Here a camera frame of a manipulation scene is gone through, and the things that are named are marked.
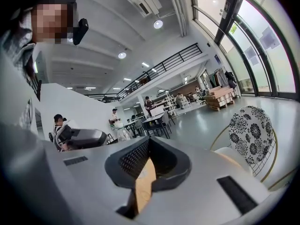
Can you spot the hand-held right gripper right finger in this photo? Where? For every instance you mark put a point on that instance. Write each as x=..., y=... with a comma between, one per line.
x=173, y=165

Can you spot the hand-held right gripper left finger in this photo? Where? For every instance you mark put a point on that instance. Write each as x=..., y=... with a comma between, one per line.
x=124, y=167

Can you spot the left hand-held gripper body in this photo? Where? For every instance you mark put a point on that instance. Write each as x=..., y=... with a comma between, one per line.
x=89, y=137

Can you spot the round wooden table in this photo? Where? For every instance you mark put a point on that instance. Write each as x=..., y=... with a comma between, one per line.
x=144, y=191

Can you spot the clear water bottle green label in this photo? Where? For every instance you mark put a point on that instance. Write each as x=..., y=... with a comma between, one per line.
x=123, y=135

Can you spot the black tables and chairs group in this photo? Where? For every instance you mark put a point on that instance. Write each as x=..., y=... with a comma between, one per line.
x=152, y=123

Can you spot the white shelving unit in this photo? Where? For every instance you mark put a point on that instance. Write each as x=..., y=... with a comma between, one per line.
x=170, y=102

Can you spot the stack of flat cardboard boxes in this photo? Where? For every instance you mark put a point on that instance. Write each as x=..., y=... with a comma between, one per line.
x=219, y=99

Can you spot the black and white floral cushion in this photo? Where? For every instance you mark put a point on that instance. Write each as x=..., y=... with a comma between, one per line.
x=250, y=135

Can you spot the round ceiling light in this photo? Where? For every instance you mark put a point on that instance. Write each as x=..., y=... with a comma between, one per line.
x=158, y=24
x=122, y=55

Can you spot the clothes rack with garments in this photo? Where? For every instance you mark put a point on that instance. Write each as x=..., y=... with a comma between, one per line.
x=221, y=78

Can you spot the black metal railing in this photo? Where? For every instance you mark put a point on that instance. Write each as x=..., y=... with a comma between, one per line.
x=178, y=57

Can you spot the person's checked shirt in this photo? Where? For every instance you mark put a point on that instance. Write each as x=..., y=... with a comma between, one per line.
x=16, y=46

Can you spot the person's head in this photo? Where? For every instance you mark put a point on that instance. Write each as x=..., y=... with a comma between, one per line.
x=51, y=22

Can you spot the white ceiling pipes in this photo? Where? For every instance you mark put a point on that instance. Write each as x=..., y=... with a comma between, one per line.
x=178, y=10

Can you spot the black head-worn camera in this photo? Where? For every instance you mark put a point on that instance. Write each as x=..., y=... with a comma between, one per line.
x=80, y=32

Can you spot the small blue wall sign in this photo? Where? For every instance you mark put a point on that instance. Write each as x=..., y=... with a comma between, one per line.
x=217, y=59

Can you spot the dark-framed glass window wall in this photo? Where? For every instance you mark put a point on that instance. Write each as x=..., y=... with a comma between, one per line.
x=276, y=67

